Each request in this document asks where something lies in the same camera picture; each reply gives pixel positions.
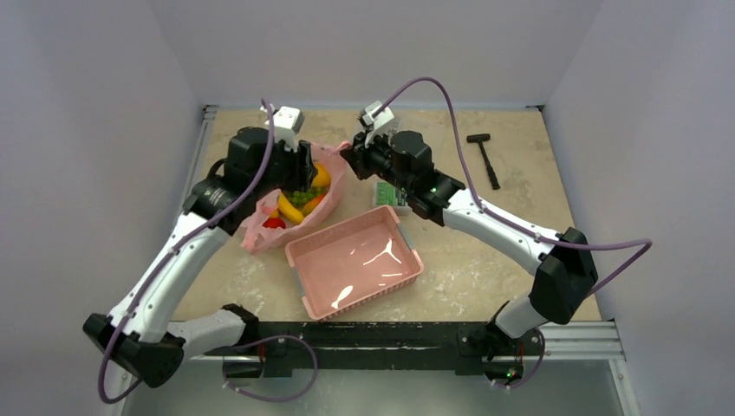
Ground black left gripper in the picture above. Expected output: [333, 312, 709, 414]
[252, 135, 316, 200]

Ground pink plastic bag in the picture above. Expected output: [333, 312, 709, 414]
[240, 144, 348, 255]

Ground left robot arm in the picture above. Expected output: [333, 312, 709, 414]
[83, 127, 316, 388]

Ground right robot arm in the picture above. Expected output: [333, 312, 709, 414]
[340, 131, 598, 358]

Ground green fake grapes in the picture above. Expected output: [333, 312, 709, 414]
[284, 187, 325, 210]

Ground orange fake fruit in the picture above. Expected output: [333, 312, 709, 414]
[311, 162, 332, 192]

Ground yellow fake banana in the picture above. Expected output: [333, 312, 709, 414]
[277, 193, 304, 225]

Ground red fake fruit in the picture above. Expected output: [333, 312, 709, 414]
[262, 217, 287, 229]

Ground green labelled small plastic case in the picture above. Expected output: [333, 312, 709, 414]
[372, 181, 412, 216]

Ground black hammer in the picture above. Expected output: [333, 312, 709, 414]
[465, 133, 501, 191]

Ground pink plastic basket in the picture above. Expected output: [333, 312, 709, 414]
[285, 205, 425, 322]

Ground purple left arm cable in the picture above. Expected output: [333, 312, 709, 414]
[96, 98, 320, 405]

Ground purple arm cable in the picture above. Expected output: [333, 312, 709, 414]
[96, 98, 320, 405]
[373, 76, 654, 392]

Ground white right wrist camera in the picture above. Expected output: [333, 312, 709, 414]
[358, 101, 400, 147]

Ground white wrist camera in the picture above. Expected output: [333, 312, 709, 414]
[358, 101, 400, 147]
[264, 106, 305, 152]

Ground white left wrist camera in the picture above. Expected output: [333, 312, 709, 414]
[264, 106, 305, 152]

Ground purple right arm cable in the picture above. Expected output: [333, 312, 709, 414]
[373, 76, 654, 392]

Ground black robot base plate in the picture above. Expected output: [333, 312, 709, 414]
[205, 322, 545, 381]

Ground aluminium table frame rail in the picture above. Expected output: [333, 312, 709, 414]
[108, 104, 641, 416]

